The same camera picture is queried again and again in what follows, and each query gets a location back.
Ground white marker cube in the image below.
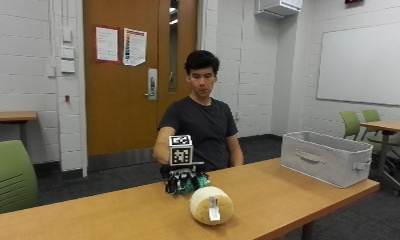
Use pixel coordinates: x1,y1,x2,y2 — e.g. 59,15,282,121
168,134,194,167

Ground cream round plush toy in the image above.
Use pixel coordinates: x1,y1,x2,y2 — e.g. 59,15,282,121
188,185,236,227

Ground the person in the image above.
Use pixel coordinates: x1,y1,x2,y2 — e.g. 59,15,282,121
150,49,245,173

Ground brown wooden door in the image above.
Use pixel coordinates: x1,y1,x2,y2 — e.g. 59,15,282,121
82,0,200,158

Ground grey fabric storage bin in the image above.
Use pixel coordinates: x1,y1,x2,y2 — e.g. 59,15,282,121
280,130,374,189

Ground green chair with slatted back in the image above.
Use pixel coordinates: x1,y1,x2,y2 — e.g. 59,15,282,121
0,139,40,217

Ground wooden side table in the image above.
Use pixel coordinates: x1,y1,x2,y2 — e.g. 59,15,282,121
0,111,40,148

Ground colourful printed paper sheet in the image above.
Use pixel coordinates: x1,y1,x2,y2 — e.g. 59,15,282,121
121,27,148,67

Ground green office chair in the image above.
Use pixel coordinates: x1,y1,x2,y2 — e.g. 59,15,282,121
339,110,363,141
359,108,400,168

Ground white paper with red backing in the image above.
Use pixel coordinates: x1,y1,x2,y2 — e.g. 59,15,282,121
94,26,120,64

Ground wooden table with metal leg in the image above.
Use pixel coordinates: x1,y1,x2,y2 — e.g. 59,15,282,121
358,118,400,197

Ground silver door handle plate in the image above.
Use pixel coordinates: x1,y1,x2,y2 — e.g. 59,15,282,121
144,67,158,101

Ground white wall switch boxes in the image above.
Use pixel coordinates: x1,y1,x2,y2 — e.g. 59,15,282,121
59,28,77,75

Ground white wall whiteboard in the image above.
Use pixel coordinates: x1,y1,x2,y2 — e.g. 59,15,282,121
314,20,400,108

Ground white wall-mounted unit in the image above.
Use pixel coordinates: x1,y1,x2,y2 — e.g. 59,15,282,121
253,0,303,20

